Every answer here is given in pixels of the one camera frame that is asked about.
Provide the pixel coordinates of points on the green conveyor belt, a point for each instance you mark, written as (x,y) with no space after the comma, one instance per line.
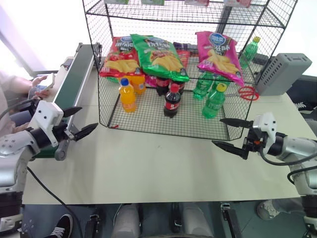
(74,74)

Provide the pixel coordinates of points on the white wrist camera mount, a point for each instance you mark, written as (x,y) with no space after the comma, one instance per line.
(266,125)
(47,114)

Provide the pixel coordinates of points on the red chips bag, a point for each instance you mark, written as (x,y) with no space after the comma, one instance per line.
(121,59)

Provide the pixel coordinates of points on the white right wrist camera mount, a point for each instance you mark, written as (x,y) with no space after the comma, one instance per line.
(266,125)

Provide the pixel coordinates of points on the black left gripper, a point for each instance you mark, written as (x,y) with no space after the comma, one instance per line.
(60,131)

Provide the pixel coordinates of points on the pink box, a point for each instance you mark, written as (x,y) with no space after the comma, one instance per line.
(236,3)
(196,2)

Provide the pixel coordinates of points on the orange soda bottle blue cap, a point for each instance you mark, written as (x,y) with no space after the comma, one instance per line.
(127,99)

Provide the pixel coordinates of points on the cola bottle red cap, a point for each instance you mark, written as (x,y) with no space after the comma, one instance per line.
(172,104)

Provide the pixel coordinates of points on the magenta snack packet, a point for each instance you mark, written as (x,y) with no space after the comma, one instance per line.
(151,80)

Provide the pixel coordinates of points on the person in pink clothing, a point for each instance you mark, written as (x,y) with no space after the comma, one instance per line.
(10,94)

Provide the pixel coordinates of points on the person's hand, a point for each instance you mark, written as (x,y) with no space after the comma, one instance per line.
(42,93)

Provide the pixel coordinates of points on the white robot leg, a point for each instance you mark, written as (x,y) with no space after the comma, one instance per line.
(196,219)
(127,220)

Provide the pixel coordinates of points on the white smartphone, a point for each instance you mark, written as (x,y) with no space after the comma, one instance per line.
(48,81)

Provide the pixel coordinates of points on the grey vented box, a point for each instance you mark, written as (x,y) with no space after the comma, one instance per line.
(282,72)

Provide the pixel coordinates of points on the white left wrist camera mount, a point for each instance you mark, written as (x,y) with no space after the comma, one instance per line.
(47,114)

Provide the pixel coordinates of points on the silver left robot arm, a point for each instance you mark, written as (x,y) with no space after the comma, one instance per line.
(11,158)

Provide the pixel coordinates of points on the green chips bag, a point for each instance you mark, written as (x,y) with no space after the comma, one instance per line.
(161,59)

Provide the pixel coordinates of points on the green box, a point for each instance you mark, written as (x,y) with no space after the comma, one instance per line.
(152,2)

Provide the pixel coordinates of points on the small red snack bag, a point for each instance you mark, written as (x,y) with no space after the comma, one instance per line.
(184,58)

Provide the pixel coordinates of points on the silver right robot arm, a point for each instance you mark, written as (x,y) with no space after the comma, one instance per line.
(297,151)

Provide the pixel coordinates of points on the purple snack bag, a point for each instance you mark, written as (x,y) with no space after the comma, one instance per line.
(183,45)

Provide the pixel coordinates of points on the green soda bottle yellow cap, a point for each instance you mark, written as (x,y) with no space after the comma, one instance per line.
(213,104)
(248,53)

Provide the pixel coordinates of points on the black canvas shoe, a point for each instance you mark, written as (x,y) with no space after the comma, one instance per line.
(62,228)

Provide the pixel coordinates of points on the pink chips bag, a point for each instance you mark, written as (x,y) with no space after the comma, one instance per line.
(220,57)

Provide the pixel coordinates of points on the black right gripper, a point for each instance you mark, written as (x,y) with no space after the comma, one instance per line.
(253,143)

